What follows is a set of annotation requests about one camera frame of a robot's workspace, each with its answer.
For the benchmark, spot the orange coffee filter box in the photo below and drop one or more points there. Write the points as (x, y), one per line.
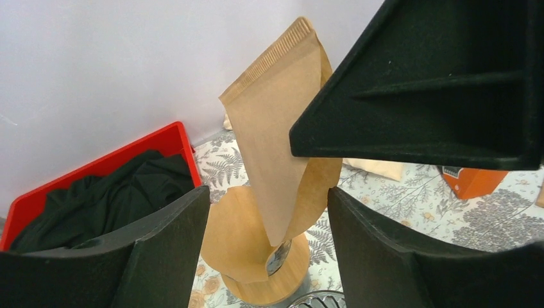
(468, 183)

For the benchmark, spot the black cloth in bin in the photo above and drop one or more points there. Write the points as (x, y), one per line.
(97, 205)

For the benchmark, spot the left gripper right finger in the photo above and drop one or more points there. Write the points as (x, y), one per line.
(383, 263)

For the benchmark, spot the light wooden ring holder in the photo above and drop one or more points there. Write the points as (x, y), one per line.
(282, 284)

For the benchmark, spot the grey ribbed glass dripper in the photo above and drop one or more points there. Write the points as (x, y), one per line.
(320, 299)

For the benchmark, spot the red plastic bin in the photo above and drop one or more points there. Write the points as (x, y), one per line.
(169, 140)

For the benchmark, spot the brown paper coffee filter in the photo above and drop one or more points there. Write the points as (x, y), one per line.
(235, 242)

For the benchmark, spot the clear glass dripper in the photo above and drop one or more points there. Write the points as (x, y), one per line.
(278, 257)

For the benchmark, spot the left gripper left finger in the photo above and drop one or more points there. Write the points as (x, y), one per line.
(148, 263)

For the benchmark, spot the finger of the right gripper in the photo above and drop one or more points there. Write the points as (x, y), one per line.
(447, 83)

